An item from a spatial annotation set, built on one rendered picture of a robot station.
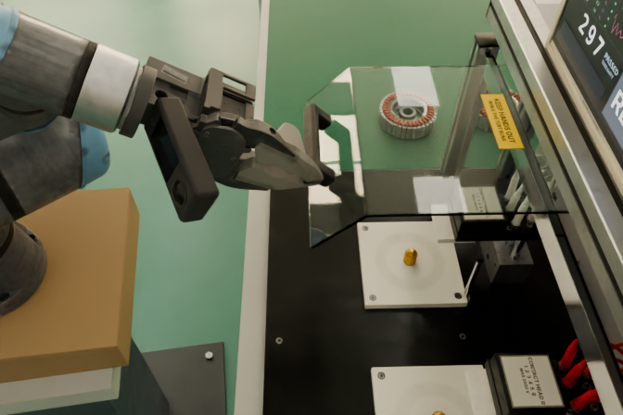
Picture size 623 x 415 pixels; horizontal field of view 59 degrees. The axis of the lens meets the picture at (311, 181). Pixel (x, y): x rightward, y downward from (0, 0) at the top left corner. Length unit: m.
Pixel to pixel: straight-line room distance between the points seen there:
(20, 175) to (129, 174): 1.40
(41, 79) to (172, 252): 1.38
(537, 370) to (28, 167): 0.62
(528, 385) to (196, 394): 1.10
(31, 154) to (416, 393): 0.57
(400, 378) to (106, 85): 0.52
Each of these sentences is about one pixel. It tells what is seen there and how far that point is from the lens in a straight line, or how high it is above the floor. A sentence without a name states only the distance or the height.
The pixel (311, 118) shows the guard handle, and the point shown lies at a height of 1.06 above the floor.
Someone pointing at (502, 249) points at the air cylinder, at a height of 0.82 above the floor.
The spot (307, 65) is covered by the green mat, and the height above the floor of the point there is 0.75.
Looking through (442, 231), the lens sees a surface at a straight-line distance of 0.78.
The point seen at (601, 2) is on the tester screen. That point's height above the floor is 1.21.
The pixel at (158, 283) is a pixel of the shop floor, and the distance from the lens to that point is 1.80.
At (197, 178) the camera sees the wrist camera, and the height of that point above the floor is 1.14.
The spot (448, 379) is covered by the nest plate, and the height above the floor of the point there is 0.78.
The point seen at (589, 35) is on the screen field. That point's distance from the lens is 0.63.
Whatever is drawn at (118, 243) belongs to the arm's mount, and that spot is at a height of 0.82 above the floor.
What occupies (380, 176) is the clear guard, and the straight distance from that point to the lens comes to 0.58.
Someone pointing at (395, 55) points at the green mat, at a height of 0.75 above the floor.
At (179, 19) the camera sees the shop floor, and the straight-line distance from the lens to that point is 2.87.
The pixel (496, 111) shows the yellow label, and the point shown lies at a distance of 0.69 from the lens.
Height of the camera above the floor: 1.50
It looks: 49 degrees down
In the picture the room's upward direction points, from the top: straight up
